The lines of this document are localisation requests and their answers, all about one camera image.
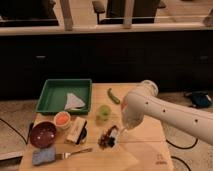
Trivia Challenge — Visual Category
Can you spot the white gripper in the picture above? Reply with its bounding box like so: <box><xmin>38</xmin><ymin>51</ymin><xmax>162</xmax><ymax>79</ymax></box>
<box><xmin>121</xmin><ymin>104</ymin><xmax>144</xmax><ymax>130</ymax></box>

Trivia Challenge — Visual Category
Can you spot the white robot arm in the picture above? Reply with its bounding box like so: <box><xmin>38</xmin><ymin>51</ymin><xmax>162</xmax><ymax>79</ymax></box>
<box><xmin>121</xmin><ymin>80</ymin><xmax>213</xmax><ymax>146</ymax></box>

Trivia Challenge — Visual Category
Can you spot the green plastic cup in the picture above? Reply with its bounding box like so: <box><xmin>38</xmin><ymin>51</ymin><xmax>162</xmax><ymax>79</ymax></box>
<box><xmin>98</xmin><ymin>105</ymin><xmax>111</xmax><ymax>121</ymax></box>

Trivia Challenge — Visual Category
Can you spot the green pepper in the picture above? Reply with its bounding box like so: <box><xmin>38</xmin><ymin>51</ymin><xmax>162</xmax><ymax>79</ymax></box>
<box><xmin>107</xmin><ymin>88</ymin><xmax>120</xmax><ymax>105</ymax></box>

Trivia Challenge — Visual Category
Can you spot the brown grape bunch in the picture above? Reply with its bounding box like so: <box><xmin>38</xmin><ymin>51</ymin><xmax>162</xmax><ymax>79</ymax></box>
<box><xmin>98</xmin><ymin>125</ymin><xmax>118</xmax><ymax>149</ymax></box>

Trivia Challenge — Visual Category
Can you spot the white folded paper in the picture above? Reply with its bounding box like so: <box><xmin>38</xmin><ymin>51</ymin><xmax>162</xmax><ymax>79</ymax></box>
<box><xmin>64</xmin><ymin>93</ymin><xmax>85</xmax><ymax>110</ymax></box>

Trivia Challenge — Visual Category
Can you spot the beige block with black base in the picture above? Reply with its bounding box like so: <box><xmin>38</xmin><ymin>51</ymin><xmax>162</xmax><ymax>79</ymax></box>
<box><xmin>65</xmin><ymin>117</ymin><xmax>87</xmax><ymax>144</ymax></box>

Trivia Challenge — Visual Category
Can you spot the green plastic tray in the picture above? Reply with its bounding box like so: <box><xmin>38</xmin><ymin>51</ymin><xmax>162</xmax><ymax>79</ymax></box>
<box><xmin>36</xmin><ymin>79</ymin><xmax>92</xmax><ymax>115</ymax></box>

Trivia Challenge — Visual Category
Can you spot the blue black object on floor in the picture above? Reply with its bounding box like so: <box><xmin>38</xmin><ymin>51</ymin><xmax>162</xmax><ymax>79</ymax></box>
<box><xmin>184</xmin><ymin>92</ymin><xmax>212</xmax><ymax>108</ymax></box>

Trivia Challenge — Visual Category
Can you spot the silver fork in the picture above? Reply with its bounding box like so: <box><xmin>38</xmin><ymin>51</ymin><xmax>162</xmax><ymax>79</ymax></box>
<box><xmin>55</xmin><ymin>148</ymin><xmax>93</xmax><ymax>160</ymax></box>

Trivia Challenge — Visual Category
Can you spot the dark red bowl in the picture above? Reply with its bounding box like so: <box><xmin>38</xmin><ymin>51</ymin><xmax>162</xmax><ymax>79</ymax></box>
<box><xmin>30</xmin><ymin>122</ymin><xmax>57</xmax><ymax>148</ymax></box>

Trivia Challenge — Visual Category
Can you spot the black office chair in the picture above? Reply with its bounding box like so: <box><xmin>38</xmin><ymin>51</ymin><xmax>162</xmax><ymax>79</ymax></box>
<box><xmin>92</xmin><ymin>0</ymin><xmax>166</xmax><ymax>25</ymax></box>

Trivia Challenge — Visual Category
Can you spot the blue sponge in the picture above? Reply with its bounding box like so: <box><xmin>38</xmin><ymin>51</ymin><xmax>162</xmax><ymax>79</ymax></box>
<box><xmin>32</xmin><ymin>147</ymin><xmax>56</xmax><ymax>166</ymax></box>

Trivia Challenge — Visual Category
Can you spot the black cable on floor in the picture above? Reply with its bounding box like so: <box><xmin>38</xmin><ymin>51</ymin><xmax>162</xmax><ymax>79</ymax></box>
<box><xmin>0</xmin><ymin>118</ymin><xmax>29</xmax><ymax>145</ymax></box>

